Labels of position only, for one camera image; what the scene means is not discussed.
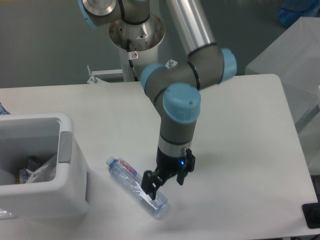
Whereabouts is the blue patterned packet left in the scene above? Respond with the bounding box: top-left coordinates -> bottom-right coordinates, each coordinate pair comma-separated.
0,103 -> 10,115

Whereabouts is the clear plastic water bottle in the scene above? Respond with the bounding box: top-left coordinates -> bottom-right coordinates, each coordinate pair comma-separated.
106,156 -> 168,219

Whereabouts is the white trash can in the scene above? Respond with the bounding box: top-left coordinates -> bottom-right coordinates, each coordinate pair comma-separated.
0,112 -> 90,219

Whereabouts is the white side table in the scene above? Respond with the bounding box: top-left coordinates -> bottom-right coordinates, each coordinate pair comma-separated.
245,17 -> 320,176

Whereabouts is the black device at edge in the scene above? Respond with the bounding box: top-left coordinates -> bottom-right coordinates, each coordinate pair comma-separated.
302,202 -> 320,229

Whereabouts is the clear plastic wrapper bottom left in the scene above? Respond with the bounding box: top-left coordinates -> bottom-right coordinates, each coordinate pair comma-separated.
0,208 -> 13,220

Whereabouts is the blue object top right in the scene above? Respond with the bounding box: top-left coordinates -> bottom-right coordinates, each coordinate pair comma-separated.
277,0 -> 320,29

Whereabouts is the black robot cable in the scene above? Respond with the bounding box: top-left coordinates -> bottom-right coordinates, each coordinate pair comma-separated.
125,39 -> 140,82

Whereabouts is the left metal table clamp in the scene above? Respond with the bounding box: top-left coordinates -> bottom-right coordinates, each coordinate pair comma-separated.
86,65 -> 98,84

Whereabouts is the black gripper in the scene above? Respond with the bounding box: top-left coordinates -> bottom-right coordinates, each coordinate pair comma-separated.
141,148 -> 196,200

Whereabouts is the trash pile inside can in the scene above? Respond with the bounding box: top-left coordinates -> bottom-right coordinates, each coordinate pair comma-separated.
16,154 -> 57,184

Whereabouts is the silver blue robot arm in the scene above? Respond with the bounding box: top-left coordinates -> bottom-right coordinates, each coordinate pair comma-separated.
78,0 -> 237,199

